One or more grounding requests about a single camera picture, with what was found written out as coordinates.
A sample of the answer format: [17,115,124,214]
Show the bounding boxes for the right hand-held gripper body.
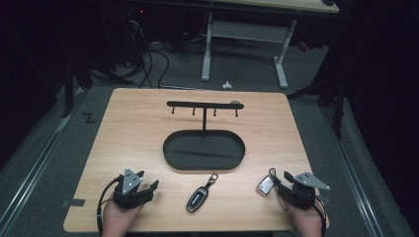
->
[280,171,331,210]

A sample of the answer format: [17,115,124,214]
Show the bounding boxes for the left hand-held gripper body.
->
[113,167,156,210]

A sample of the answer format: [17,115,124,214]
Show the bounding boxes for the silver car key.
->
[256,167,277,197]

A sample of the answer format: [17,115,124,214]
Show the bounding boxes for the black car key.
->
[186,173,219,213]

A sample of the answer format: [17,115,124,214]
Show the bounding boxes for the black key rack with tray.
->
[162,100,246,172]

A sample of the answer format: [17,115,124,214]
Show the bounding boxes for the person's right hand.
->
[281,197,325,237]

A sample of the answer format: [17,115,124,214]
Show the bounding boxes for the person's left hand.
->
[102,197,144,237]

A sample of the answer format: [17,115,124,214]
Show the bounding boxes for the grey tape strip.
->
[62,197,86,208]

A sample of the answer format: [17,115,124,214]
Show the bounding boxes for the black stand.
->
[61,55,133,119]
[286,78,348,139]

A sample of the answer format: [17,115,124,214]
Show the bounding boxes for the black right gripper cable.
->
[312,196,329,237]

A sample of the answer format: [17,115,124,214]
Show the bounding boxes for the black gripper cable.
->
[312,196,329,237]
[96,175,124,236]

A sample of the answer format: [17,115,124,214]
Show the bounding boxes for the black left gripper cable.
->
[96,175,124,236]

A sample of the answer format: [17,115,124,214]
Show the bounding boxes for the metal floor rail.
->
[0,88,87,231]
[320,105,384,237]

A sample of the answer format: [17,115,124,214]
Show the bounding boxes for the black floor cables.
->
[125,40,171,89]

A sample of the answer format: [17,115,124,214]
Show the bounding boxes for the desk with white frame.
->
[201,0,340,90]

